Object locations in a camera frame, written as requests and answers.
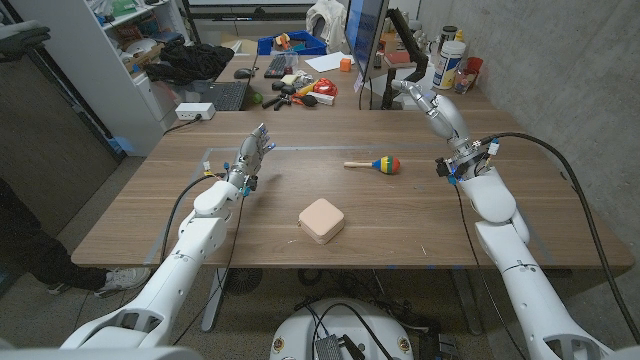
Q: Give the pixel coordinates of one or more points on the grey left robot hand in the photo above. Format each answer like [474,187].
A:
[248,159]

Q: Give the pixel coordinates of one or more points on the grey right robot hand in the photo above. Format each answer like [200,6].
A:
[450,120]

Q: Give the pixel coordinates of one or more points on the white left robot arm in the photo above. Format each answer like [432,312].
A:
[175,265]

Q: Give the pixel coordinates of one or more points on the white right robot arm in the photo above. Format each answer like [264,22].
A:
[525,290]

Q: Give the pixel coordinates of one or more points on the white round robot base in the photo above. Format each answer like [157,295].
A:
[300,330]

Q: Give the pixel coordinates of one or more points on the white flat box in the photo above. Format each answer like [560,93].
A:
[406,106]

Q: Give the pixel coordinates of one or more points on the small green ball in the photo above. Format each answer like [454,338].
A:
[257,98]

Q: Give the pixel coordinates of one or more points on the pink square jewelry box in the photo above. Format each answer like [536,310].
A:
[321,220]

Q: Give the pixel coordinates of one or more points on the white wipes canister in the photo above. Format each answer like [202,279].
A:
[447,65]

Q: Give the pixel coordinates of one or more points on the red cup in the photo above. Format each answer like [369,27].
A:
[475,65]

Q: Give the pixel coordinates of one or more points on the black laptop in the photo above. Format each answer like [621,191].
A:
[230,96]

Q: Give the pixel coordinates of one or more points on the white power strip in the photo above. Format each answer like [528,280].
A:
[192,111]

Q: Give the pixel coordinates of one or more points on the striped wooden maraca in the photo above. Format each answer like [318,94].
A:
[387,165]

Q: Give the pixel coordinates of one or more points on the black computer mouse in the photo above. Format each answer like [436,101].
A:
[243,73]

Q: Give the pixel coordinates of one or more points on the small black keyboard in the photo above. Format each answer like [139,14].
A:
[276,66]

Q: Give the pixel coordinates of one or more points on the red plastic bag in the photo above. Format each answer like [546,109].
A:
[326,87]

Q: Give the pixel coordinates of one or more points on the black crumpled cloth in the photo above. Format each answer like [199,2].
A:
[192,62]

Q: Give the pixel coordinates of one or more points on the orange cube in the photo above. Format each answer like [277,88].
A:
[345,65]

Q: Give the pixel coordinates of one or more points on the white paper sheet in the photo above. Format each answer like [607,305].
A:
[322,62]

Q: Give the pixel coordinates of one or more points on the black round fan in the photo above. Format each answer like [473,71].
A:
[243,281]

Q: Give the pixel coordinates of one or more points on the computer monitor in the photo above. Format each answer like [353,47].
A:
[362,30]

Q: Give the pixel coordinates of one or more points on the blue plastic bin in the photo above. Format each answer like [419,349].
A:
[312,47]

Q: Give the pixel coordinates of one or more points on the grey table leg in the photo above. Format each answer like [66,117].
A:
[467,302]
[214,300]

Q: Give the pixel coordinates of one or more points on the white jacket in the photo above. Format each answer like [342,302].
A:
[327,20]

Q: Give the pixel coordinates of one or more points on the white sneaker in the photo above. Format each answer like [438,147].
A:
[122,280]

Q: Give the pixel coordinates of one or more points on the white shelf unit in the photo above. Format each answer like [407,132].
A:
[90,75]

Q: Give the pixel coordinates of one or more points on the person's black trouser leg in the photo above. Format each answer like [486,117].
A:
[35,250]

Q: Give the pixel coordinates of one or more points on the grey glove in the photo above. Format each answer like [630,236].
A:
[22,40]

